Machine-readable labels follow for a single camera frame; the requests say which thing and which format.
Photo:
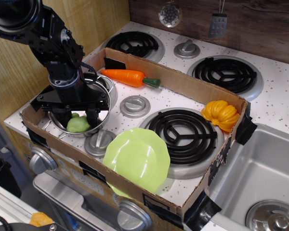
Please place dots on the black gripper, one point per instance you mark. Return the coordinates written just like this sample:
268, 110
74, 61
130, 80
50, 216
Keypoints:
60, 98

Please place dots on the green toy broccoli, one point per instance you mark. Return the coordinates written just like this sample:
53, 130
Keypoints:
78, 124

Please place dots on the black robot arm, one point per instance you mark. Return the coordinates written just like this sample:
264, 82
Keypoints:
31, 23

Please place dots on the stainless steel pan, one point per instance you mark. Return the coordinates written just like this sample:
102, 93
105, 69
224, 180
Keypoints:
89, 78

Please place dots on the front silver stove knob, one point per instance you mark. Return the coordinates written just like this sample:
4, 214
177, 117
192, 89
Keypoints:
97, 144

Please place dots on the silver stove knob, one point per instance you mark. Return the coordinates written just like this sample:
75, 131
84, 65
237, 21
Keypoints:
187, 50
97, 144
135, 106

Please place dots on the centre silver stove knob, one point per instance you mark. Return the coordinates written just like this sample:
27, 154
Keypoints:
135, 106

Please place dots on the left oven front knob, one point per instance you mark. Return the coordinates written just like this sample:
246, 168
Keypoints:
41, 161

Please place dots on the oven knob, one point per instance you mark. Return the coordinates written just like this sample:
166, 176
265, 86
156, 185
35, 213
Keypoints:
132, 218
41, 161

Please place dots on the orange toy carrot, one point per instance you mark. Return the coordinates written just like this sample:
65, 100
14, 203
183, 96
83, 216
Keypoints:
130, 77

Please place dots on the light green plastic plate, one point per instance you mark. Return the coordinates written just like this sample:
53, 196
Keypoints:
140, 156

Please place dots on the back left black burner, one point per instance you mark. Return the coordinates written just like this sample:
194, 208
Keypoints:
140, 44

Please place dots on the black burner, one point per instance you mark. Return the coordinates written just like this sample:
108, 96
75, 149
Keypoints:
140, 44
234, 74
192, 141

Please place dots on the yellow cloth piece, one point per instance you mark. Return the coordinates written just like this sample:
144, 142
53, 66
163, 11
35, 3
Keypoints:
40, 219

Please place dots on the front right black burner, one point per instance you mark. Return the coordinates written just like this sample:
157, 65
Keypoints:
192, 141

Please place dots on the right oven front knob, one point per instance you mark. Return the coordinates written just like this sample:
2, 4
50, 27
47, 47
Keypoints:
132, 218

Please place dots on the back silver stove knob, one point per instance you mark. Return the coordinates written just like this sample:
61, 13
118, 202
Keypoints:
187, 50

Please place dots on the hanging round metal strainer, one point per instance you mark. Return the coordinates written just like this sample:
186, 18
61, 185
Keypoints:
170, 14

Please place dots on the orange toy pumpkin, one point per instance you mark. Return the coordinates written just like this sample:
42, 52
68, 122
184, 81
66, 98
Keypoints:
221, 114

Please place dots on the cardboard fence box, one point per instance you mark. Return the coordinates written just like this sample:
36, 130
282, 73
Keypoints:
175, 201

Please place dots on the back right black burner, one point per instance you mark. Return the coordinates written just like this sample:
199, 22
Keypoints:
234, 74

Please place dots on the hanging grey slotted spatula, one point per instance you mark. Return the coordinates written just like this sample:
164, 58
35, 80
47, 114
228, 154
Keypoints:
218, 23

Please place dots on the stainless steel sink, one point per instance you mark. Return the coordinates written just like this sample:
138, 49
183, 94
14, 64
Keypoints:
255, 171

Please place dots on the sink drain strainer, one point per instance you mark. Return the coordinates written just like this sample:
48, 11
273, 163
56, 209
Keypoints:
268, 215

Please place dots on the silver oven door handle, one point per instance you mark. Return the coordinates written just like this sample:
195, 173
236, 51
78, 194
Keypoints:
69, 200

